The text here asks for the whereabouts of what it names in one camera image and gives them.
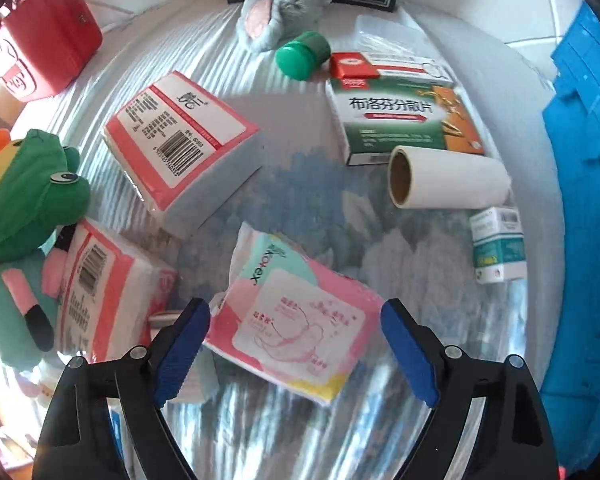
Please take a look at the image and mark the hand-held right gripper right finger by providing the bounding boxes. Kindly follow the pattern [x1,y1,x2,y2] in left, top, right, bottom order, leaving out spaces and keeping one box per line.
[380,298,557,480]

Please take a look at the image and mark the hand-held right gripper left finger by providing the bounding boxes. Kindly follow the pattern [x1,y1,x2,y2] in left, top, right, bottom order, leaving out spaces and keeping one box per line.
[32,297,212,480]

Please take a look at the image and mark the pink mint sanitary pad pack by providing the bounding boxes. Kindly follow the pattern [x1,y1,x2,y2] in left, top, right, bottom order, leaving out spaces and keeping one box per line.
[203,222,385,407]

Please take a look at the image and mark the green frog plush toy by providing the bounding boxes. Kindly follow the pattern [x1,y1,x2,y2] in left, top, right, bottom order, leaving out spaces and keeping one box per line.
[0,128,92,263]

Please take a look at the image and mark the blue plastic storage container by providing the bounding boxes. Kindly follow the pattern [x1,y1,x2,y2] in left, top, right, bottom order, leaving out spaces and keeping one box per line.
[540,0,600,476]

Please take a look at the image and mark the slim pink box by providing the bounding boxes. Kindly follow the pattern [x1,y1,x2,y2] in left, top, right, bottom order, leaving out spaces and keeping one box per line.
[147,310,182,331]

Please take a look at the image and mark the red white barcode tissue pack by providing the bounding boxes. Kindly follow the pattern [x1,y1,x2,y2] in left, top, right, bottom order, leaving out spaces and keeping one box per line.
[102,71,261,238]
[55,217,178,363]

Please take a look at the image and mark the small teal white medicine box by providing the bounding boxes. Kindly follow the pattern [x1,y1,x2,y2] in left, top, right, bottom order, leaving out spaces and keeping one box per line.
[469,206,526,285]

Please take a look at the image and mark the white paper roll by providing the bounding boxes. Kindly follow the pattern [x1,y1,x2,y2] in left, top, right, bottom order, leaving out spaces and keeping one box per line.
[388,145,512,209]

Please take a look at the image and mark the green orange medicine box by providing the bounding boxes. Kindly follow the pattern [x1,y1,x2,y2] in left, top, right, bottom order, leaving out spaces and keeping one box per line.
[326,77,485,166]

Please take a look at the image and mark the red white medicine box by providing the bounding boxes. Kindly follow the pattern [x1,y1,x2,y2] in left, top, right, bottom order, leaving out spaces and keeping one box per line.
[328,51,455,86]

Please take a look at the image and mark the green bottle cap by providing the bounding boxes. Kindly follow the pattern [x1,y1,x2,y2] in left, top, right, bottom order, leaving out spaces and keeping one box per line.
[275,31,331,81]

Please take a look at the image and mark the red toy suitcase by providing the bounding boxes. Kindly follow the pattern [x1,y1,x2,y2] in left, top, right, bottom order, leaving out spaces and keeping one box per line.
[0,0,103,103]

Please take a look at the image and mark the grey mouse plush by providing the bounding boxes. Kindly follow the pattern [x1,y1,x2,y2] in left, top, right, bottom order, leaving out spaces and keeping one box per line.
[236,0,335,55]

